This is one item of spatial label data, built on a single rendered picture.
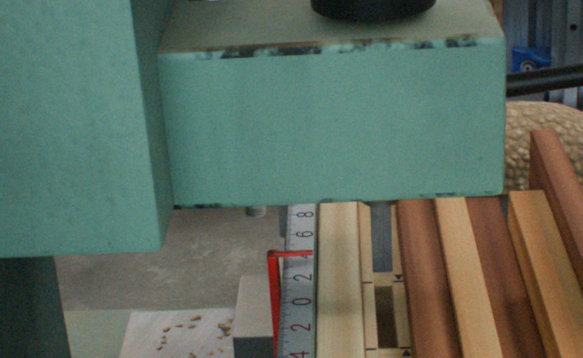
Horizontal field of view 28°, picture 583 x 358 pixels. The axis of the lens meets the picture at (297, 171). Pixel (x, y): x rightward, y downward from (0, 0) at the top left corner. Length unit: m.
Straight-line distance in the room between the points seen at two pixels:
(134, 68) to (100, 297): 2.00
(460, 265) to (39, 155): 0.19
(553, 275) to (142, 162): 0.18
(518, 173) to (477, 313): 0.23
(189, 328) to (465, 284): 0.31
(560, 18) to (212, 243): 1.44
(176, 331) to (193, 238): 1.81
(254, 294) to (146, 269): 1.78
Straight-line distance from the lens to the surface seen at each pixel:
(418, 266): 0.52
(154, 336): 0.77
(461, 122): 0.46
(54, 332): 0.66
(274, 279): 0.52
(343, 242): 0.55
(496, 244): 0.55
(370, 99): 0.45
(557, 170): 0.55
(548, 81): 0.49
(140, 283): 2.43
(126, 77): 0.42
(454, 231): 0.54
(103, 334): 0.78
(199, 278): 2.42
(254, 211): 0.56
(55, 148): 0.43
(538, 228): 0.53
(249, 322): 0.68
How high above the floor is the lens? 1.21
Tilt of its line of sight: 25 degrees down
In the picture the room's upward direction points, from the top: 4 degrees counter-clockwise
